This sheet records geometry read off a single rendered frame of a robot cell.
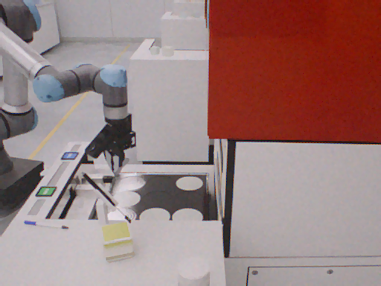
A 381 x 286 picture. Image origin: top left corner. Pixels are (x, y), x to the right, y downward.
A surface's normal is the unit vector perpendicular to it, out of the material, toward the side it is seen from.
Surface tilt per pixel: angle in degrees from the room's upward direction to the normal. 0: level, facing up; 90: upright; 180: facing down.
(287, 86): 90
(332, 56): 90
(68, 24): 90
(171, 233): 0
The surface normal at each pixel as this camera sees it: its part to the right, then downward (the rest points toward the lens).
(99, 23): 0.03, 0.51
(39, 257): 0.03, -0.86
